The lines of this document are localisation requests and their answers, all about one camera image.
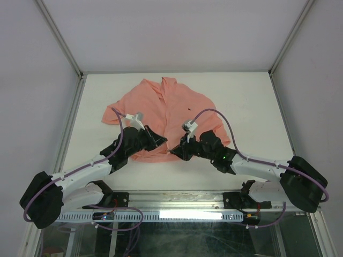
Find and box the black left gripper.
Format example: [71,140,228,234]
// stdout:
[126,124,166,157]

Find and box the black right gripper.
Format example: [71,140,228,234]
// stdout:
[169,133,214,162]

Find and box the peach pink zip jacket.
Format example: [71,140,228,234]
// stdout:
[102,77,231,163]

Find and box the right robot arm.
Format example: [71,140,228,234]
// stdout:
[170,131,327,213]

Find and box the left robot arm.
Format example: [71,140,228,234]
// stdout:
[19,125,167,229]

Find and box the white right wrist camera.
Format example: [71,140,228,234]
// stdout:
[182,120,198,142]

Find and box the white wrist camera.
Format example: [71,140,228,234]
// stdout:
[125,112,145,131]
[182,120,198,142]

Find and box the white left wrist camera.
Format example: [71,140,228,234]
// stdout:
[125,112,145,131]

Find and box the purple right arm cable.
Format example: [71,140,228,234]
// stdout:
[190,108,330,205]

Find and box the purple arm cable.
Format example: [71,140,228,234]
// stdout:
[23,107,126,222]
[190,108,330,205]

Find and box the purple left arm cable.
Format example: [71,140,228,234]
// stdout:
[23,107,126,222]

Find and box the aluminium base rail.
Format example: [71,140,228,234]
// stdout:
[81,190,271,210]

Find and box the white slotted cable duct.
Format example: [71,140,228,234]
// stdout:
[56,210,244,223]

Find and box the aluminium enclosure frame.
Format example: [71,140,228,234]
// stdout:
[18,0,343,257]

